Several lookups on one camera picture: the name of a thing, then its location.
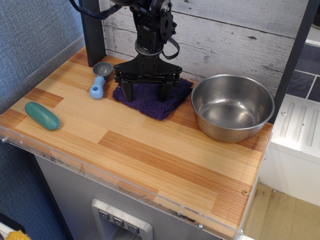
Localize purple cloth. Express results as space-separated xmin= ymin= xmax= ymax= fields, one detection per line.
xmin=112 ymin=78 xmax=193 ymax=121

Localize stainless steel pot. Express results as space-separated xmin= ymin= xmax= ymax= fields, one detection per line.
xmin=190 ymin=74 xmax=275 ymax=143

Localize silver dispenser button panel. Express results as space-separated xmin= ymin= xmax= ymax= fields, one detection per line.
xmin=91 ymin=198 xmax=154 ymax=240

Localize white ridged side counter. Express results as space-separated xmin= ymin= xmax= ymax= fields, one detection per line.
xmin=259 ymin=94 xmax=320 ymax=206

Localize yellow object at corner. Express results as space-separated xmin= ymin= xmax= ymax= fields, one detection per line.
xmin=6 ymin=230 xmax=31 ymax=240

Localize blue grey toy spoon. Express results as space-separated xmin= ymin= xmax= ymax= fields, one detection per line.
xmin=89 ymin=62 xmax=113 ymax=100

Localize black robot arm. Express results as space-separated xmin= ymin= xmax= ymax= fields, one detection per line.
xmin=113 ymin=0 xmax=182 ymax=102

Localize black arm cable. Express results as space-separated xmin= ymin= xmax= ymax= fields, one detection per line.
xmin=68 ymin=0 xmax=181 ymax=61

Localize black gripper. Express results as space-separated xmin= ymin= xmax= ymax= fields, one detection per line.
xmin=113 ymin=54 xmax=182 ymax=102

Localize green oblong toy vegetable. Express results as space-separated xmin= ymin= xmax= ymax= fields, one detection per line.
xmin=24 ymin=101 xmax=60 ymax=131

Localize dark grey right post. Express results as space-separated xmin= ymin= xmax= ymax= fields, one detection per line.
xmin=268 ymin=0 xmax=320 ymax=124

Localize dark grey post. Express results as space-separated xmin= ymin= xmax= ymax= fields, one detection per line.
xmin=268 ymin=0 xmax=320 ymax=124
xmin=81 ymin=13 xmax=106 ymax=67

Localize dark grey left post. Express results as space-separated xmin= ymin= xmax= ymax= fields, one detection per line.
xmin=81 ymin=13 xmax=106 ymax=67

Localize clear acrylic front guard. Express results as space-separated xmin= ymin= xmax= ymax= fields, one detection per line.
xmin=0 ymin=127 xmax=244 ymax=240

